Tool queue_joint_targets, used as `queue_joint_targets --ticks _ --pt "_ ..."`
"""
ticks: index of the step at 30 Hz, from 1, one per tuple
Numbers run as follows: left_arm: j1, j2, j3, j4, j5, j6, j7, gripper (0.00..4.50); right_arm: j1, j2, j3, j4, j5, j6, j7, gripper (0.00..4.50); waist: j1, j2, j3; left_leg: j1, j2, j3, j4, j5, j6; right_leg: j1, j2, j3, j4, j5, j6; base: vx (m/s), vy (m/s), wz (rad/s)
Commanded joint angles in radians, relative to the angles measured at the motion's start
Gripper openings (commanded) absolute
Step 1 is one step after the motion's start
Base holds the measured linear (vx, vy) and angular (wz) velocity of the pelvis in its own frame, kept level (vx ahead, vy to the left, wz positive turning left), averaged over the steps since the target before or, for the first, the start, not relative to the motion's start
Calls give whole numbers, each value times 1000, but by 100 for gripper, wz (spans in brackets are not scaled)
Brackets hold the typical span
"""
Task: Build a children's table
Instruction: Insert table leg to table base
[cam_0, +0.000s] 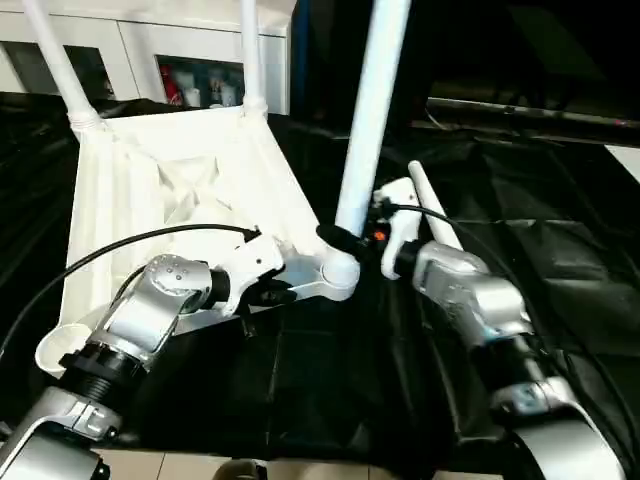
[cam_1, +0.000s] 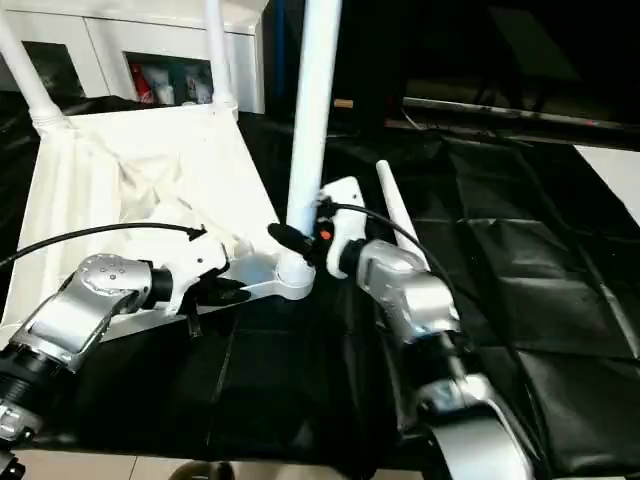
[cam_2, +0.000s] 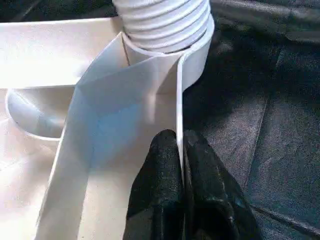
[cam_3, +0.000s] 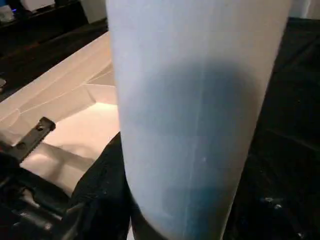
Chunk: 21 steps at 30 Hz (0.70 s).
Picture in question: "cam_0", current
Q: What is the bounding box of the white plastic table leg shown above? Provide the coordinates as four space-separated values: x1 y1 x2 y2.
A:
406 159 465 252
318 0 415 282
18 0 107 130
237 0 270 120

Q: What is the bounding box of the white plastic table top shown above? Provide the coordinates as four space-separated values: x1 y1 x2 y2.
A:
33 106 363 385

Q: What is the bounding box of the black work mat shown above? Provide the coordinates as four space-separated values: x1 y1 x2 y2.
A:
0 89 640 476

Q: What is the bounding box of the black case with gold label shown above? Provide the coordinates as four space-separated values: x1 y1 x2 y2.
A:
291 0 432 132

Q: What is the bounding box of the dark metal rod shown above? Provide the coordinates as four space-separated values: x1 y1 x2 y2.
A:
426 96 640 130

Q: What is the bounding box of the white flat board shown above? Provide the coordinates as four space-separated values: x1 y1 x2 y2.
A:
603 143 640 185

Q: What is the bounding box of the white glass-door cabinet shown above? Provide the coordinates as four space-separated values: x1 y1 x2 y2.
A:
0 0 293 116

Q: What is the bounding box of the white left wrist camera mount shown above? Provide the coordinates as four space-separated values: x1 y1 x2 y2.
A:
218 231 287 320

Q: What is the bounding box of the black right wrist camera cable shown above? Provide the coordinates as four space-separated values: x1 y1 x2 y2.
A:
378 198 640 452

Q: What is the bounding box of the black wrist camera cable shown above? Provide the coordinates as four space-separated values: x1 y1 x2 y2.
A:
0 223 263 362
378 198 640 452

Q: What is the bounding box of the black left wrist camera cable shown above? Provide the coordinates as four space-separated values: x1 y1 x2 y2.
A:
0 223 263 362

